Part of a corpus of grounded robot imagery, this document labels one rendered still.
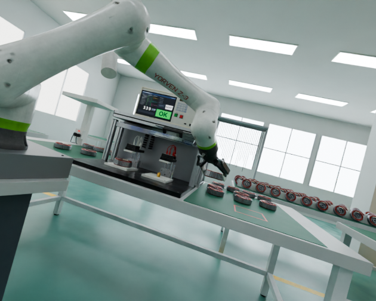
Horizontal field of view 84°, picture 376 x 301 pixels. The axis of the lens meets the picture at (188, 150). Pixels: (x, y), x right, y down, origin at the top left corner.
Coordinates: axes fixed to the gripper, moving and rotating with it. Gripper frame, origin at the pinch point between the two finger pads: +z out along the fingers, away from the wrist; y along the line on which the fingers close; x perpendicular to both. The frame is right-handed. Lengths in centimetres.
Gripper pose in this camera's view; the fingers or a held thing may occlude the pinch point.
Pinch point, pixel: (214, 174)
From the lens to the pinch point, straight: 113.9
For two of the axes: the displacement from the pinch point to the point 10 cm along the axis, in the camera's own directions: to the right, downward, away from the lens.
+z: 2.2, 6.4, 7.3
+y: 8.6, 2.2, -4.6
